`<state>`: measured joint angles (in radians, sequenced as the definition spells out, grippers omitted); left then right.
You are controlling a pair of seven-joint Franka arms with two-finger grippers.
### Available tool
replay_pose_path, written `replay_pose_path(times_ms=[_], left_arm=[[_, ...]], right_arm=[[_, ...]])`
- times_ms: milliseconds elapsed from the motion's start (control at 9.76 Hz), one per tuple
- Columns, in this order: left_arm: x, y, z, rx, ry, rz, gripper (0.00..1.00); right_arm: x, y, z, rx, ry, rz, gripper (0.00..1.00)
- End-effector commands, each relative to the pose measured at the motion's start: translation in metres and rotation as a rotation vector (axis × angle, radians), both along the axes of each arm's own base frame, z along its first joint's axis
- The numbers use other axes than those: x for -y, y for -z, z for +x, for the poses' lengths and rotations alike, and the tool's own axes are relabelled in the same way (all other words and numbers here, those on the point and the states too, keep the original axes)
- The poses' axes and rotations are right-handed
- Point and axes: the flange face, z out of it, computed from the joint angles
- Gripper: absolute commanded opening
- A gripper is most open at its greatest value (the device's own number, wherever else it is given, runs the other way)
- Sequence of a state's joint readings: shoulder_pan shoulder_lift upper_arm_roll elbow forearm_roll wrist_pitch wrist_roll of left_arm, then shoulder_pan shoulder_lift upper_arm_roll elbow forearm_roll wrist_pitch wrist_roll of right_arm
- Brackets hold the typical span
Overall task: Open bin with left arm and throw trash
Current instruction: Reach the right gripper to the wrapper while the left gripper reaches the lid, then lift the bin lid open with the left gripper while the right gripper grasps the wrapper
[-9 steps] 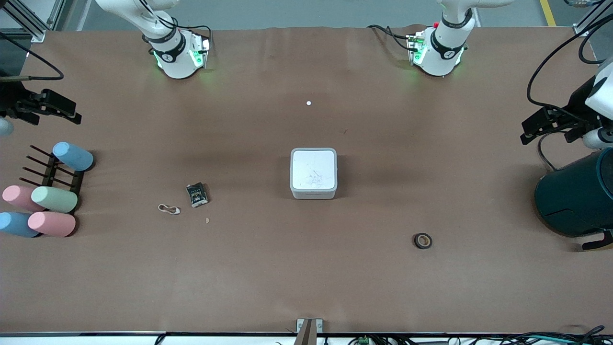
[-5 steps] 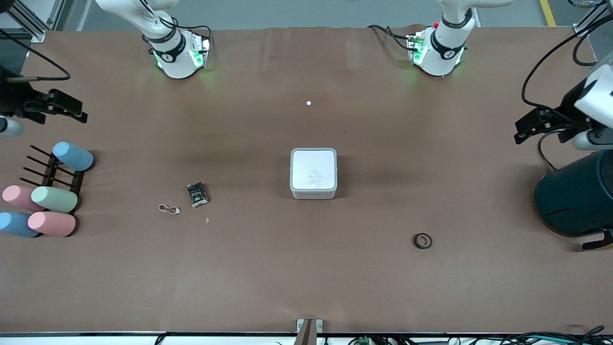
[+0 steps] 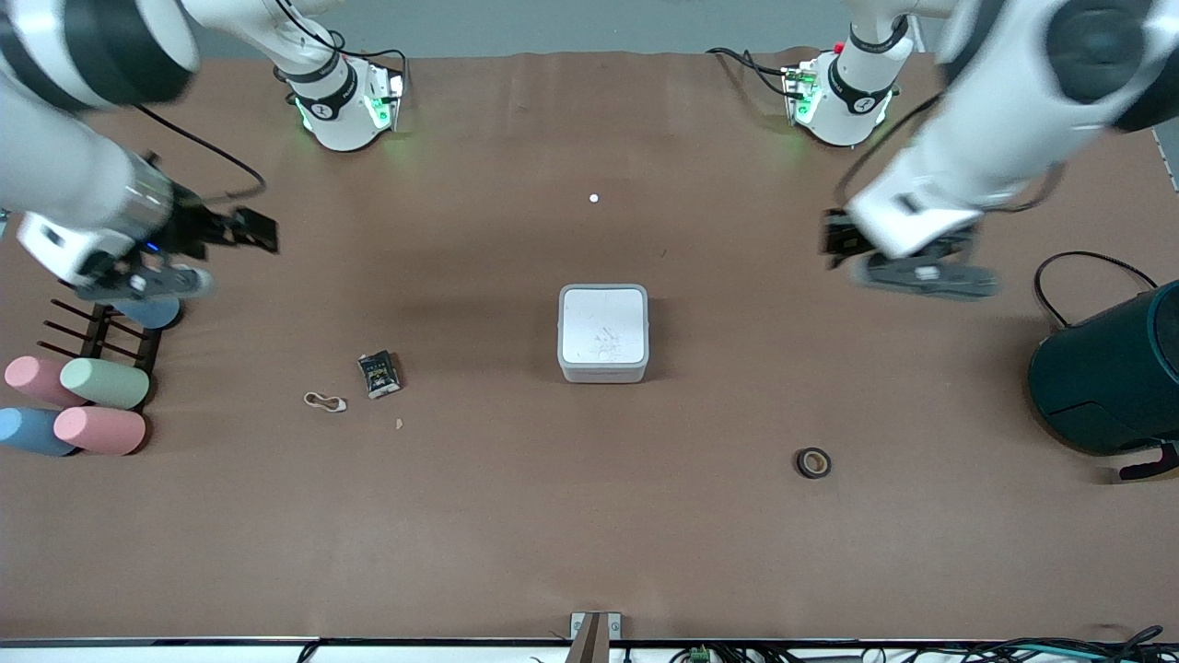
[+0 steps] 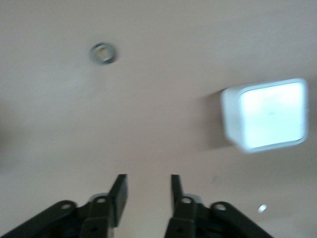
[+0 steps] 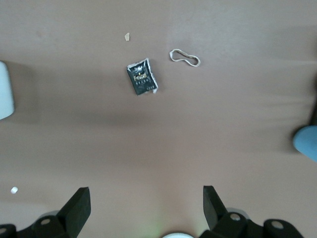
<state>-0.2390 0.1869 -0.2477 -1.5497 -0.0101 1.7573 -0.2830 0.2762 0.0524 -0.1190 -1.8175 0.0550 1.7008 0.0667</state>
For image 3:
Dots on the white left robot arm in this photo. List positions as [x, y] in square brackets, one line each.
[995, 110]

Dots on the green plastic cup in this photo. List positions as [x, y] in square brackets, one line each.
[106, 383]

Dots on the black snack wrapper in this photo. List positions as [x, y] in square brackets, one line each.
[379, 374]

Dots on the blue plastic cup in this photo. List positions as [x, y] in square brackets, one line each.
[152, 315]
[28, 431]

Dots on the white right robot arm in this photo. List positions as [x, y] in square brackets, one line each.
[55, 166]

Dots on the brown table cover sheet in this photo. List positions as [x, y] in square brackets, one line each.
[737, 552]

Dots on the grey metal bracket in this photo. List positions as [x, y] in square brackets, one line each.
[615, 624]

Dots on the black curved bracket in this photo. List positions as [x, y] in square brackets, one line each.
[1151, 465]

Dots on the dark teal cylindrical appliance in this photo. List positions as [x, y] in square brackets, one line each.
[1114, 368]

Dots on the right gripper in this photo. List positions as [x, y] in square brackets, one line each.
[196, 226]

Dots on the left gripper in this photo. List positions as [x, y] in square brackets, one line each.
[838, 238]

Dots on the black tape roll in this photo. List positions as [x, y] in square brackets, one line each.
[801, 463]

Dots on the pink plastic cup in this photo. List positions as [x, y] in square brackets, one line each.
[32, 376]
[97, 430]

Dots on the black cup rack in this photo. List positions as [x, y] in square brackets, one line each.
[96, 336]

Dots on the white square trash bin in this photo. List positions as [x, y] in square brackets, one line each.
[603, 322]

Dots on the tan rubber band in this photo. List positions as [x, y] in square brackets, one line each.
[337, 403]

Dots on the brown tapered post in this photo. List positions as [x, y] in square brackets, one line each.
[589, 645]

